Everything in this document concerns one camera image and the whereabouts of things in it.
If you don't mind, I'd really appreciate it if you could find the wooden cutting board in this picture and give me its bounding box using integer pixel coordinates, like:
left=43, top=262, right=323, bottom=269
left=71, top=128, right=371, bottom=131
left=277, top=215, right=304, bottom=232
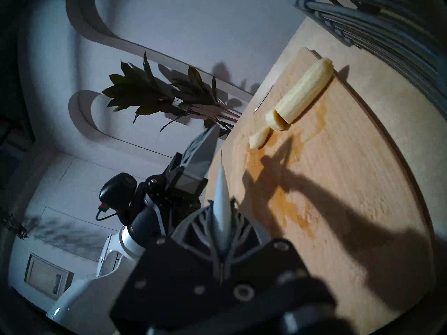
left=204, top=46, right=438, bottom=335

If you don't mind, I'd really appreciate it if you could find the peeled banana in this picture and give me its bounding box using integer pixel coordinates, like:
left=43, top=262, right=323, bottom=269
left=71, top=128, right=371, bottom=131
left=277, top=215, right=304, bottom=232
left=275, top=57, right=335, bottom=125

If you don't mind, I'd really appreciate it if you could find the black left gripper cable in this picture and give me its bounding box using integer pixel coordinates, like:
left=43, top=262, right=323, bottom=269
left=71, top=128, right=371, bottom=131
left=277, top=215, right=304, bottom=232
left=95, top=203, right=120, bottom=223

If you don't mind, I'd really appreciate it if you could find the grey handled kitchen knife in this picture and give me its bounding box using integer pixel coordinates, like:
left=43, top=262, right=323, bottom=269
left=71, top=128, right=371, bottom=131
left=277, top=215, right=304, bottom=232
left=212, top=149, right=232, bottom=255

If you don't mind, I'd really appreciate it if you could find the grey metal dish rack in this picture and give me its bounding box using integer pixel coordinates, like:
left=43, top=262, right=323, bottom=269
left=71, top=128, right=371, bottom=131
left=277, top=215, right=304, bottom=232
left=295, top=0, right=447, bottom=119

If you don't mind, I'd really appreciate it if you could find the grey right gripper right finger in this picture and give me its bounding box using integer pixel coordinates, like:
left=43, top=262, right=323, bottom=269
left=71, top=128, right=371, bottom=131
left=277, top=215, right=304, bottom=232
left=223, top=209, right=336, bottom=319

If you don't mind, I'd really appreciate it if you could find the tall potted green plant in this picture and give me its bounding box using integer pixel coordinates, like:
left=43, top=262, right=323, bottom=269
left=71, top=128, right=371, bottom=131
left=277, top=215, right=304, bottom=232
left=101, top=52, right=242, bottom=140

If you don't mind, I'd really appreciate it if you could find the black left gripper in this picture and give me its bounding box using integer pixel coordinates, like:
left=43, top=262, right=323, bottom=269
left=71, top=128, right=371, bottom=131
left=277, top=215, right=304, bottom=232
left=99, top=124, right=220, bottom=248

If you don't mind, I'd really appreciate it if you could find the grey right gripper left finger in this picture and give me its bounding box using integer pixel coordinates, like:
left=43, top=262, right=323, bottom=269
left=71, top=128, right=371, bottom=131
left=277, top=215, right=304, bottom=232
left=109, top=206, right=224, bottom=335

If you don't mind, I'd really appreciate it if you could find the short banana slice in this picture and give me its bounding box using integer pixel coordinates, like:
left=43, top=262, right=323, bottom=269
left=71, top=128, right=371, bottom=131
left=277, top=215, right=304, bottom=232
left=265, top=109, right=291, bottom=132

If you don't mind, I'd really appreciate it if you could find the white wall vent panel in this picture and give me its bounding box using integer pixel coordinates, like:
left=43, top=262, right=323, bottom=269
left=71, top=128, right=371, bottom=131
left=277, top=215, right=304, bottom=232
left=24, top=252, right=74, bottom=297

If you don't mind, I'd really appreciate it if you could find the small banana tip piece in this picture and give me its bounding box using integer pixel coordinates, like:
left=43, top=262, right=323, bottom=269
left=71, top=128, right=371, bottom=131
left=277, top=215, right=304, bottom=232
left=249, top=126, right=272, bottom=150

